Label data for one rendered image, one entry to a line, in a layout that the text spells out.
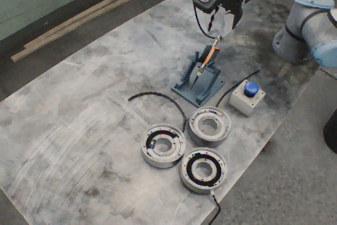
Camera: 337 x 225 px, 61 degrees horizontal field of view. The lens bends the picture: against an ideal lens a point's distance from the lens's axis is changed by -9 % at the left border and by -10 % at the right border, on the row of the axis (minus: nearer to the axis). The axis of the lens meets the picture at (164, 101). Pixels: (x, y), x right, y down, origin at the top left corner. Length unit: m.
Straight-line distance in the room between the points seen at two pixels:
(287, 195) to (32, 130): 1.34
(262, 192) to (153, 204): 1.06
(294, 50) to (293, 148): 0.95
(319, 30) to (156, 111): 0.50
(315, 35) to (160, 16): 0.52
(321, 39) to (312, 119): 1.25
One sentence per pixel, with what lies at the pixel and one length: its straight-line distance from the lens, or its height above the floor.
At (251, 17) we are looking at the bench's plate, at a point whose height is 0.80.
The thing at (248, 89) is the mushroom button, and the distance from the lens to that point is 0.82.
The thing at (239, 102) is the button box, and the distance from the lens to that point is 0.84.
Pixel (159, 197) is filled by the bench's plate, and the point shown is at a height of 0.80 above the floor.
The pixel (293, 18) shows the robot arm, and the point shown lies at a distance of 1.02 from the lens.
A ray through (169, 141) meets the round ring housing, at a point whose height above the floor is 0.82.
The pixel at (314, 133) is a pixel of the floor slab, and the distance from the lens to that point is 2.03.
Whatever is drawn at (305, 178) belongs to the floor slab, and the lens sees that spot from 1.84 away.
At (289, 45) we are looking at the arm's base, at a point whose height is 0.86.
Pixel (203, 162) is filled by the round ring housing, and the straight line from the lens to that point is 0.72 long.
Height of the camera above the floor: 1.46
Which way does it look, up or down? 52 degrees down
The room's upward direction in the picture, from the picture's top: 7 degrees clockwise
